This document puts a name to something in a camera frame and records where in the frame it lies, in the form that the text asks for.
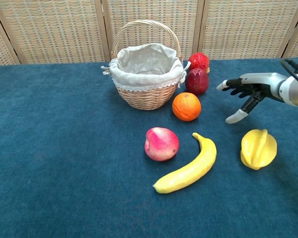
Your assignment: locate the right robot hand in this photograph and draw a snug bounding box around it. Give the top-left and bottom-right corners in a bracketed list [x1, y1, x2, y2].
[216, 72, 288, 124]

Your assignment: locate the orange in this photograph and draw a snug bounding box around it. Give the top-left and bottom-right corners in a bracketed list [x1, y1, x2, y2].
[172, 92, 202, 122]

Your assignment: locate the wicker basket with cloth liner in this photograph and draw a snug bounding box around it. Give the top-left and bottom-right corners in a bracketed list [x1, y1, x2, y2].
[100, 20, 191, 111]

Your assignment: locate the dark red apple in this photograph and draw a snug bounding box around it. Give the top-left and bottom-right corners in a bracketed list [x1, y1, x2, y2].
[185, 68, 210, 96]

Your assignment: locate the bright red bumpy fruit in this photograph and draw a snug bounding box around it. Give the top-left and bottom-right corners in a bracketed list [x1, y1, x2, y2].
[188, 52, 211, 74]

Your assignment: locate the yellow starfruit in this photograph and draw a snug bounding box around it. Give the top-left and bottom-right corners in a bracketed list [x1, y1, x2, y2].
[240, 128, 278, 171]

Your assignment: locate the yellow banana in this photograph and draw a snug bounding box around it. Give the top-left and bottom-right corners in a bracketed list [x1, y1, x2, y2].
[152, 132, 218, 194]

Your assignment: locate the pink peach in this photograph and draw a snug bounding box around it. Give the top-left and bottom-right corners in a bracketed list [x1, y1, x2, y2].
[144, 127, 180, 162]

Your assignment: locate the woven folding screen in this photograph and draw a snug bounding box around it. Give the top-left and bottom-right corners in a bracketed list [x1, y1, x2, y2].
[0, 0, 298, 67]

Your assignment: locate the blue tablecloth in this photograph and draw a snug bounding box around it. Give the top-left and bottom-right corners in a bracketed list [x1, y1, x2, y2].
[0, 57, 298, 238]

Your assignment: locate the black cable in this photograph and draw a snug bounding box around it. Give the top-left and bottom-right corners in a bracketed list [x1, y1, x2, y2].
[281, 59, 298, 90]

